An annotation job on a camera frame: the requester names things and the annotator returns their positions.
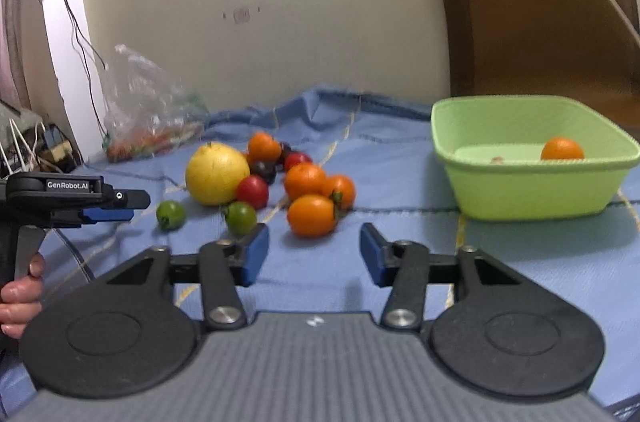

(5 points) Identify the green tomato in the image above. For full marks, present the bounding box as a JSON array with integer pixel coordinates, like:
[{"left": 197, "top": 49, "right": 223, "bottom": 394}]
[
  {"left": 155, "top": 200, "right": 186, "bottom": 231},
  {"left": 222, "top": 201, "right": 257, "bottom": 237}
]

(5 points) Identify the yellow lemon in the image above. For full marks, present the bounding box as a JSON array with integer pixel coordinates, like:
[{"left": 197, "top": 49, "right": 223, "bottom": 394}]
[{"left": 184, "top": 143, "right": 250, "bottom": 207}]

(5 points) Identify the red tomato front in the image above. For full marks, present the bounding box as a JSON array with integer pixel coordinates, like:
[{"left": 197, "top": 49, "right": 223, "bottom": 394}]
[{"left": 235, "top": 174, "right": 269, "bottom": 210}]

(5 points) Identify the red tomato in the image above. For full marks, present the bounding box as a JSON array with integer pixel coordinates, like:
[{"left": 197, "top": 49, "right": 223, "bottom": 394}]
[
  {"left": 283, "top": 151, "right": 312, "bottom": 172},
  {"left": 235, "top": 174, "right": 269, "bottom": 210}
]

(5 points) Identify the dark purple tomato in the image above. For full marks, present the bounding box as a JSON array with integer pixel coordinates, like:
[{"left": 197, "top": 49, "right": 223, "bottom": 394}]
[{"left": 250, "top": 161, "right": 277, "bottom": 185}]

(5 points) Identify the orange tomato top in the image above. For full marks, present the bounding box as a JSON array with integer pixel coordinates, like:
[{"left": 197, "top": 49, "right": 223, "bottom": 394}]
[{"left": 247, "top": 132, "right": 282, "bottom": 162}]

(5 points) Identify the orange tomato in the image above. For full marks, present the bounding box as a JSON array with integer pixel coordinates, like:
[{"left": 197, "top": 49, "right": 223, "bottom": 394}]
[
  {"left": 247, "top": 132, "right": 282, "bottom": 162},
  {"left": 283, "top": 162, "right": 326, "bottom": 201},
  {"left": 286, "top": 195, "right": 337, "bottom": 238},
  {"left": 321, "top": 175, "right": 356, "bottom": 210}
]

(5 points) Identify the orange tomato front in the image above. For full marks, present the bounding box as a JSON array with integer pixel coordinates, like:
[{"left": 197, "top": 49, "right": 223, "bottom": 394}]
[{"left": 286, "top": 195, "right": 337, "bottom": 238}]

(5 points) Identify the orange mandarin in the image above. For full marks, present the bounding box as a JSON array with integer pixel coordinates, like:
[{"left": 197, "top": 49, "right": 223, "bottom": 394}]
[{"left": 540, "top": 137, "right": 585, "bottom": 160}]

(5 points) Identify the person left hand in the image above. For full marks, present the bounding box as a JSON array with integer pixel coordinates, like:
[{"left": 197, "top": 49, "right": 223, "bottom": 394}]
[{"left": 0, "top": 253, "right": 46, "bottom": 340}]

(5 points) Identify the clear plastic fruit bag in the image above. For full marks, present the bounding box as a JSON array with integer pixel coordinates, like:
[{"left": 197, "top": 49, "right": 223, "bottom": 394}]
[{"left": 102, "top": 44, "right": 208, "bottom": 162}]

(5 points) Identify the green plastic basket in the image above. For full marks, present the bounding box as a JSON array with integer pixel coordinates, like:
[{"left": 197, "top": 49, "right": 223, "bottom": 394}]
[{"left": 431, "top": 95, "right": 639, "bottom": 221}]

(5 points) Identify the brown seat cushion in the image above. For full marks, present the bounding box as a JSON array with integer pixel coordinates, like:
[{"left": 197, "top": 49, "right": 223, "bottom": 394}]
[{"left": 442, "top": 0, "right": 639, "bottom": 136}]

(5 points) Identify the black wall cable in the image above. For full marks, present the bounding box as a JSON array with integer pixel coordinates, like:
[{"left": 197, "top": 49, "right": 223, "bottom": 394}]
[{"left": 39, "top": 0, "right": 109, "bottom": 139}]

